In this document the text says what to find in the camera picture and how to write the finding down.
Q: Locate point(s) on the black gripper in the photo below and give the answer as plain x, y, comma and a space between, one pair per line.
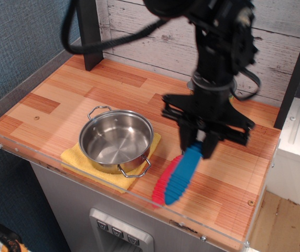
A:
210, 112

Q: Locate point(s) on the blue handled fork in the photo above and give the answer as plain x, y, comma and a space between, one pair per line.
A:
183, 173

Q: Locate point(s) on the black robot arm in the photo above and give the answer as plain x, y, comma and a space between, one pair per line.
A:
225, 48

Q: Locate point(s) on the stainless steel pot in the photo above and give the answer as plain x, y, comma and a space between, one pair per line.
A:
118, 141

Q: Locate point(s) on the green dotted tin can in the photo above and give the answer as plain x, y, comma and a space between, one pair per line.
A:
231, 96

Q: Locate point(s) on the yellow cloth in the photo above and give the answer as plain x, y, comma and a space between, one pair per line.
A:
74, 160

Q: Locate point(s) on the clear acrylic barrier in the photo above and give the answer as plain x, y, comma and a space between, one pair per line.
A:
38, 123

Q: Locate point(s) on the white shelf unit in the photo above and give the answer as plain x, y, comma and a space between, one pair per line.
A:
283, 178

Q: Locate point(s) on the silver button panel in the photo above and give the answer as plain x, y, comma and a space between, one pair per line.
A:
113, 234

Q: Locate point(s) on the grey toy cabinet front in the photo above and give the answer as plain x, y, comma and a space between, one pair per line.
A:
71, 196

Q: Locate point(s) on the orange and black object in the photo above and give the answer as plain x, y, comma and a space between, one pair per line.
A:
0, 236

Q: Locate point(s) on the pink handled spoon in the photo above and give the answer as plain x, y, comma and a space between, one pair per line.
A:
158, 194

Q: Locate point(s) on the dark right post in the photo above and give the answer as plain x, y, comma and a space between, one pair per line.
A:
289, 96

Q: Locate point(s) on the black vertical post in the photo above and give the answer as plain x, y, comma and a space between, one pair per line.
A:
89, 30

